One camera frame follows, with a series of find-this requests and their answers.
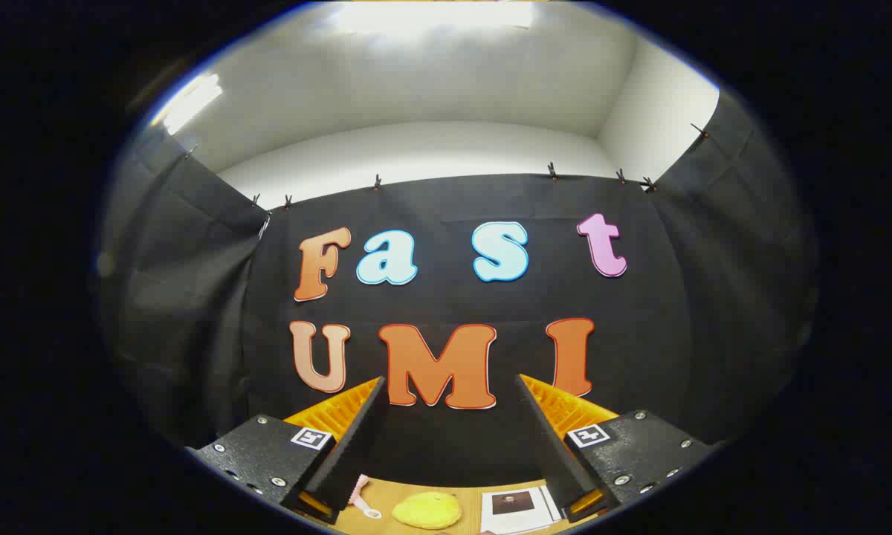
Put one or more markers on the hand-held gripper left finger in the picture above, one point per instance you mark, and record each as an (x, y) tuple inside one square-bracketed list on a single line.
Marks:
[(353, 453)]

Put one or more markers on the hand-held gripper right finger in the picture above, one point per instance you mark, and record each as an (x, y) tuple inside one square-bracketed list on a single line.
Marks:
[(550, 446)]

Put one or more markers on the pink star plush toy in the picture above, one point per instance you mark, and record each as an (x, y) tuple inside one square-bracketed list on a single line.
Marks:
[(360, 496)]

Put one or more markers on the white book with dark photo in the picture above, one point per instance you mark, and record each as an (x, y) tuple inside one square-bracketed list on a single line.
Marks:
[(537, 514)]

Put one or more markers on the yellow fluffy plush toy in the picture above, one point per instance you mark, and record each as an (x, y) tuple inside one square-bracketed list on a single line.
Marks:
[(427, 511)]

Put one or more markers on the black backdrop cloth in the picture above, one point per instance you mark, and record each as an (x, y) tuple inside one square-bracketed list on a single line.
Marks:
[(453, 200)]

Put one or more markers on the ceiling light panel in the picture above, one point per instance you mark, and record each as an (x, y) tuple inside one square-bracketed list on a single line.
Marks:
[(431, 15), (189, 102)]

